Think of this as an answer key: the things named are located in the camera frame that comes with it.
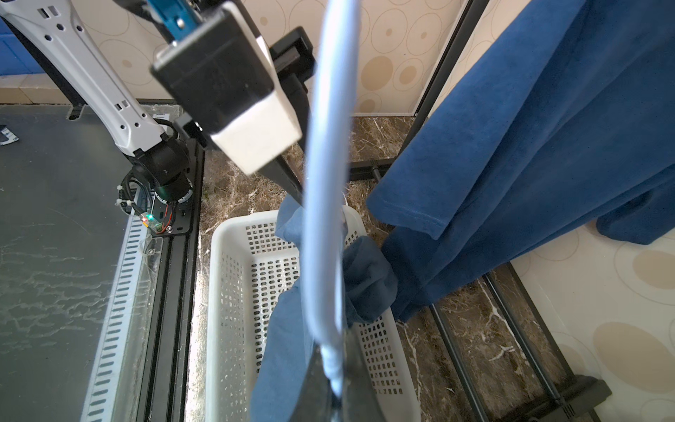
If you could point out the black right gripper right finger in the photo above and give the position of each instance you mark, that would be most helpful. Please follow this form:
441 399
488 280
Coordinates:
359 401

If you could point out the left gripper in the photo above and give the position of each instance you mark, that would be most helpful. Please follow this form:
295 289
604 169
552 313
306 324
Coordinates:
295 64

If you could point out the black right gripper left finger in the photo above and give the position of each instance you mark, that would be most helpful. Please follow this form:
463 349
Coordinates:
316 399

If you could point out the light blue plastic hanger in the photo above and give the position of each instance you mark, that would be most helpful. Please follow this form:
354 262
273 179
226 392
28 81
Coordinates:
326 172

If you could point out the light blue t-shirt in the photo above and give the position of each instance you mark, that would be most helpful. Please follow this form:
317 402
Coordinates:
369 287

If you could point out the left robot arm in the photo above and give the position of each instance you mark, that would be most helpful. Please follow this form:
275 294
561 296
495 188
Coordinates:
56 30

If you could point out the white plastic basket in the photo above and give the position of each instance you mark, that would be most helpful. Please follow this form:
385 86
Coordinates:
249 269

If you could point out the black clothes rack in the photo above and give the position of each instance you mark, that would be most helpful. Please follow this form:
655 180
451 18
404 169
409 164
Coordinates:
483 353

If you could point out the navy blue t-shirt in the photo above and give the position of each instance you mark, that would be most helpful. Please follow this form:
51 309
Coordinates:
568 118

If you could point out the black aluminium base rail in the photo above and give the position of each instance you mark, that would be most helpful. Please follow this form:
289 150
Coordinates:
164 379

